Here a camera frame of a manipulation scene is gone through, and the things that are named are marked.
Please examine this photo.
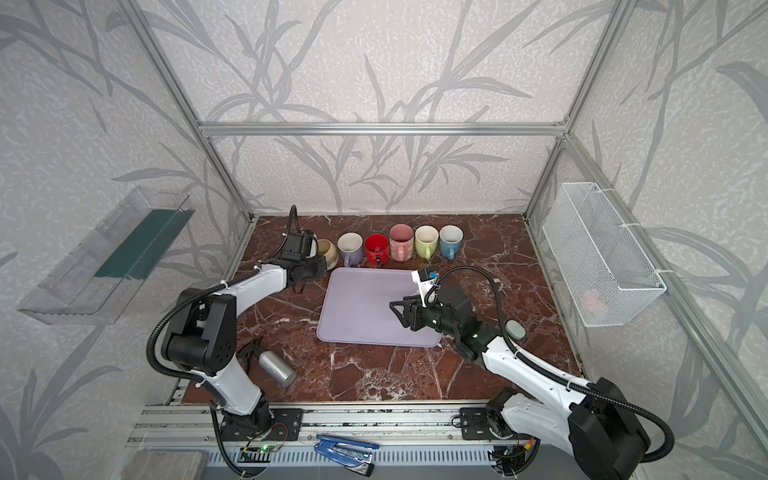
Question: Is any purple mug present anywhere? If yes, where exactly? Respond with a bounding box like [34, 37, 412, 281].
[337, 232, 365, 268]

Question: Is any blue mug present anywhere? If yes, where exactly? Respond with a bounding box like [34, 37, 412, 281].
[439, 225, 464, 261]

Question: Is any red mug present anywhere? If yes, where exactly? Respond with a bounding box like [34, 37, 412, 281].
[364, 234, 389, 268]

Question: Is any light green mug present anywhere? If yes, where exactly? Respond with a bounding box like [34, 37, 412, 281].
[414, 225, 439, 261]

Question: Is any pink patterned mug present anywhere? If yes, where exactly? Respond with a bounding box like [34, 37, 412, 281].
[389, 223, 414, 262]

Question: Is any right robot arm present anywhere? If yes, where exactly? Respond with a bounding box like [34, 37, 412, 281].
[389, 285, 675, 479]

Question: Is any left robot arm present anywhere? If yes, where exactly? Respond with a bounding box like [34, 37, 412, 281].
[146, 230, 327, 432]

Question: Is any lavender plastic tray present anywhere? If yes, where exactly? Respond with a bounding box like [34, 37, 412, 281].
[316, 267, 441, 348]

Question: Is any small mint green disc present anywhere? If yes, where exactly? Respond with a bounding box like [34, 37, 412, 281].
[505, 320, 526, 341]

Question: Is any silver metal can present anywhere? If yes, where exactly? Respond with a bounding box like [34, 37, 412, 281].
[258, 350, 297, 389]

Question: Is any blue stapler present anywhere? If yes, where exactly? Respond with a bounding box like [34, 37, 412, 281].
[314, 435, 379, 477]

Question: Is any green circuit board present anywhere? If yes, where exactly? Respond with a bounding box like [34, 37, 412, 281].
[237, 443, 283, 464]

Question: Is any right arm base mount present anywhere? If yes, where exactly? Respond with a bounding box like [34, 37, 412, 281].
[450, 402, 516, 440]

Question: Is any white wire basket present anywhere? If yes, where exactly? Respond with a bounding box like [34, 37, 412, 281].
[543, 182, 666, 327]

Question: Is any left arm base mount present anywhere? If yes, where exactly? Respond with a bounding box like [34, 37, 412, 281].
[219, 397, 304, 441]

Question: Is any clear plastic wall bin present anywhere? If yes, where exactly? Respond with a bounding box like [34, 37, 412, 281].
[17, 187, 195, 325]

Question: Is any aluminium frame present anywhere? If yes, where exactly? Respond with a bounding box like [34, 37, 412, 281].
[107, 1, 767, 446]

